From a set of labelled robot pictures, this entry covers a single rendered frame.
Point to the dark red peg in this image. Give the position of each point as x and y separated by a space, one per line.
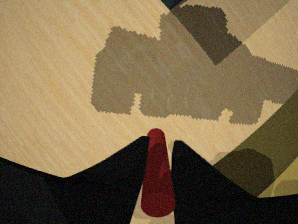
157 198

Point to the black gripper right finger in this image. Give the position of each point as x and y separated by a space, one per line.
205 196

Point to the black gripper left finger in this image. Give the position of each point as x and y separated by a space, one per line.
104 194

